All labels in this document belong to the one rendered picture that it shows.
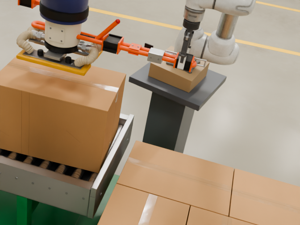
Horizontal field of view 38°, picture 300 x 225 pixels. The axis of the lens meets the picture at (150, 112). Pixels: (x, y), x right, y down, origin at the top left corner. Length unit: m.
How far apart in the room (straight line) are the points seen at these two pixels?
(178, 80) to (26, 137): 1.01
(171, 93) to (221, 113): 1.44
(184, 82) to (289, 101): 2.11
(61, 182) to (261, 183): 1.11
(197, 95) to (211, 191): 0.67
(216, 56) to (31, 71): 1.11
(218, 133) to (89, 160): 1.76
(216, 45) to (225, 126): 1.38
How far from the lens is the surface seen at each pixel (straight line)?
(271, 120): 4.23
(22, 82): 2.24
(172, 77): 2.76
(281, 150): 3.88
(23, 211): 2.47
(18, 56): 2.15
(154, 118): 3.00
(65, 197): 2.26
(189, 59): 2.03
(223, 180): 2.48
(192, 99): 2.69
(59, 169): 2.32
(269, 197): 2.49
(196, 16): 1.92
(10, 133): 2.36
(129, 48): 2.05
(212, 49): 2.69
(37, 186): 2.29
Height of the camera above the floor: 2.11
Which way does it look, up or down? 33 degrees down
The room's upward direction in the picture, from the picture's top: 11 degrees clockwise
